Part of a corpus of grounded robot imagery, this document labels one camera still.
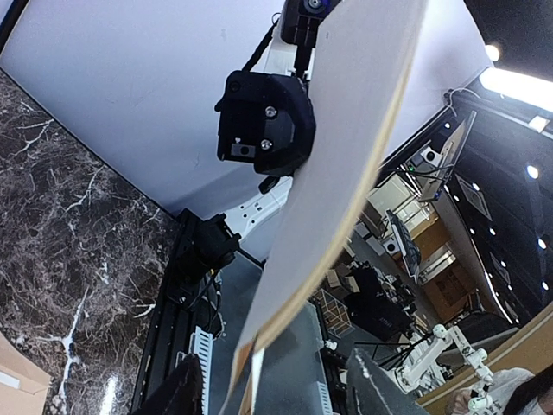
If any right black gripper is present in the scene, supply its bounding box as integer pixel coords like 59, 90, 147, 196
215, 70, 316, 176

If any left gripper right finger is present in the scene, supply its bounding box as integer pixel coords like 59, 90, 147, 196
346, 347, 423, 415

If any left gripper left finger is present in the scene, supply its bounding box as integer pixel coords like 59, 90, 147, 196
134, 354, 202, 415

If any brown paper envelope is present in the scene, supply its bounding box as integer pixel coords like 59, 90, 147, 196
0, 335, 51, 415

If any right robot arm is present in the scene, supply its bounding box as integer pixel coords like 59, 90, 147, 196
167, 71, 315, 308

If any bright ceiling light panel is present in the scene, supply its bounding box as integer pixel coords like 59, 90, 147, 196
479, 67, 552, 112

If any white slotted cable duct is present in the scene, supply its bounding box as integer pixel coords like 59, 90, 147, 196
188, 326, 213, 415

